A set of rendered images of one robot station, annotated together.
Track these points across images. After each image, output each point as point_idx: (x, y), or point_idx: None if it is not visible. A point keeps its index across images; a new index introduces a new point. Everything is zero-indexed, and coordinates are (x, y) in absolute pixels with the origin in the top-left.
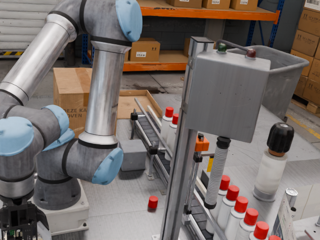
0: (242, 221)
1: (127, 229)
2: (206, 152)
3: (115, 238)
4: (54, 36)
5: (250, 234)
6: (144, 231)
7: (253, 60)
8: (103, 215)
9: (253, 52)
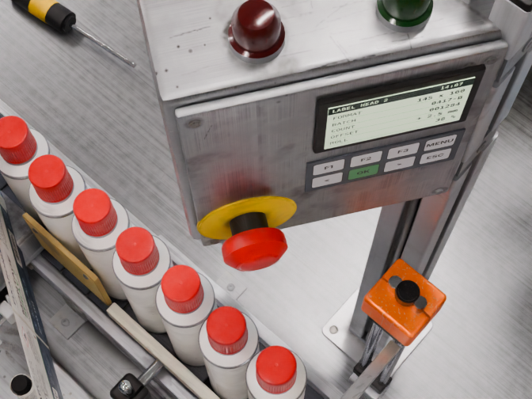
0: (161, 250)
1: (507, 304)
2: (379, 366)
3: (510, 253)
4: None
5: (124, 220)
6: (461, 326)
7: (229, 9)
8: None
9: (241, 3)
